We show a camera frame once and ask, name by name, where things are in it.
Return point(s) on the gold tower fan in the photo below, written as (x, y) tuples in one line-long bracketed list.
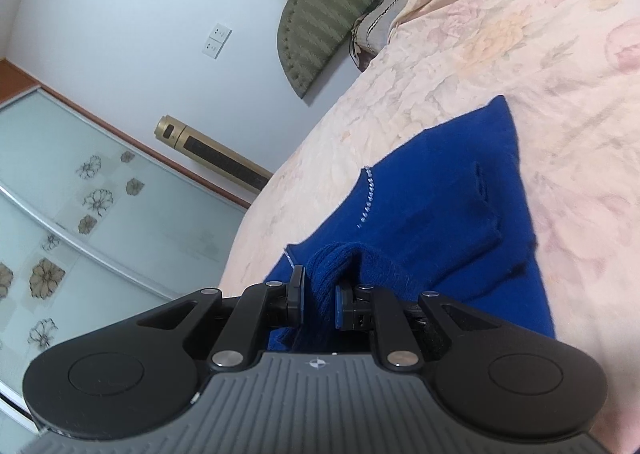
[(211, 154)]

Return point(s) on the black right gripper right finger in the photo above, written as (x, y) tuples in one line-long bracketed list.
[(491, 375)]

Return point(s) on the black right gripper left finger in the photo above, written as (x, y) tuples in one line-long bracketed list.
[(136, 375)]

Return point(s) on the white wall socket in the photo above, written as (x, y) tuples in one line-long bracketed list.
[(216, 40)]

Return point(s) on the glass floral wardrobe door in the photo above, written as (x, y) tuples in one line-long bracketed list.
[(92, 231)]

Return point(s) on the blue knit sweater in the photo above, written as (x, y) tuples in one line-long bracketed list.
[(446, 211)]

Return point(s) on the pink floral bed sheet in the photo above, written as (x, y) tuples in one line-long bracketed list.
[(569, 71)]

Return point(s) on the brown patterned pillow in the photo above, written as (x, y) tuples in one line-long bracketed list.
[(369, 33)]

